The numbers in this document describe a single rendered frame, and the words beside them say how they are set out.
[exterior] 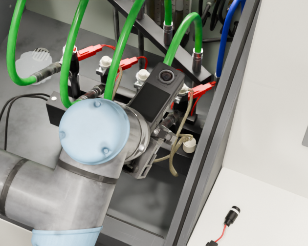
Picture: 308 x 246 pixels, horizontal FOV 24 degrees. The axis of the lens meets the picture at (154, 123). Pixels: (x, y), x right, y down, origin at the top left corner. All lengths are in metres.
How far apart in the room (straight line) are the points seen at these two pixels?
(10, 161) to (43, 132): 0.81
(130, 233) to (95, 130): 0.63
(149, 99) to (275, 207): 0.51
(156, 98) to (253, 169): 0.48
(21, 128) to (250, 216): 0.60
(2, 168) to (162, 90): 0.26
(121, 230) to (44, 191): 0.58
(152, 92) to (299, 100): 0.37
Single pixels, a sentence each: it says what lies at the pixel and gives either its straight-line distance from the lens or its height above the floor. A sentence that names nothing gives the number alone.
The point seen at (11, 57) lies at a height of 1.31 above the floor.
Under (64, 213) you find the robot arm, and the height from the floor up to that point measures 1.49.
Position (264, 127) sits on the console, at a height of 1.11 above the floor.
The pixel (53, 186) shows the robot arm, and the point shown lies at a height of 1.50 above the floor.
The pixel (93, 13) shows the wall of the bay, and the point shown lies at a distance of 1.79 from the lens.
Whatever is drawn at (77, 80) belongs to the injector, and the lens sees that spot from 1.49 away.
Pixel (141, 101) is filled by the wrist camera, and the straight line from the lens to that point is 0.98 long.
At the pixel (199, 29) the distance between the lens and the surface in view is 1.31.
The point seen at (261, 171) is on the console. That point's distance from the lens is 1.42.
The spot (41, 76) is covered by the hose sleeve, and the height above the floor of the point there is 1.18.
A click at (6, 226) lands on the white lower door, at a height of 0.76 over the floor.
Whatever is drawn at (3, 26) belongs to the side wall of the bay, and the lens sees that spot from 1.84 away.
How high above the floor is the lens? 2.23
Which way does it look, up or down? 57 degrees down
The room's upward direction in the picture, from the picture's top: straight up
